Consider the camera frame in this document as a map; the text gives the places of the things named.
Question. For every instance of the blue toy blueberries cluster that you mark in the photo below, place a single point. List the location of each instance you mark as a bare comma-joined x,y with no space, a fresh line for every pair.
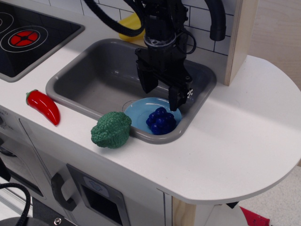
161,121

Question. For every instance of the black oven door handle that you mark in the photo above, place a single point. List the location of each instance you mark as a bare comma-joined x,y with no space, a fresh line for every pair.
57,183

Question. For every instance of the black toy faucet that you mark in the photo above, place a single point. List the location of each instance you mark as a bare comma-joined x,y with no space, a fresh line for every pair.
218,19

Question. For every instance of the grey plastic sink basin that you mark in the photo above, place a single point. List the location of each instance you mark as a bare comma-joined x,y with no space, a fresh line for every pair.
103,79

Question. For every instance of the light blue plate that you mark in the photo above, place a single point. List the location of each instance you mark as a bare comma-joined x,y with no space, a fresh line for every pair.
140,110

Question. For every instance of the wooden side panel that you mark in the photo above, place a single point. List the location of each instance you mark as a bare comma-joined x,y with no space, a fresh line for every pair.
244,18

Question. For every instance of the yellow toy bell pepper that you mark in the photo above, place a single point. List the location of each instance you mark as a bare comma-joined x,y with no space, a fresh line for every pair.
132,22

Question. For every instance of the red toy chili pepper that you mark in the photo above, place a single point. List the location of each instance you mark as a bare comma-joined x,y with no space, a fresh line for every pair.
44,105

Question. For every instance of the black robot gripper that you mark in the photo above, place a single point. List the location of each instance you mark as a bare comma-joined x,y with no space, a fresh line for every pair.
166,64

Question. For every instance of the black toy stove top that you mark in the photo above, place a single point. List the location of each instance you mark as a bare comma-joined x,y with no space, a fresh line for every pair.
27,38

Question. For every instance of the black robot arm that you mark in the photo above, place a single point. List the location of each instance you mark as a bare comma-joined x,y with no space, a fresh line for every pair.
166,41

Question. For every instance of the grey oven door panel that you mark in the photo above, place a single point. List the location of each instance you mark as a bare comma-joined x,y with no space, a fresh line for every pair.
101,198

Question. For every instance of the green toy broccoli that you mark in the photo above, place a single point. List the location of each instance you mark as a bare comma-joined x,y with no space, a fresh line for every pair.
112,130

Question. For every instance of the red cloth on floor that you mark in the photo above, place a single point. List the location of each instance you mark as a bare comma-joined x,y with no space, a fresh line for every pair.
254,219

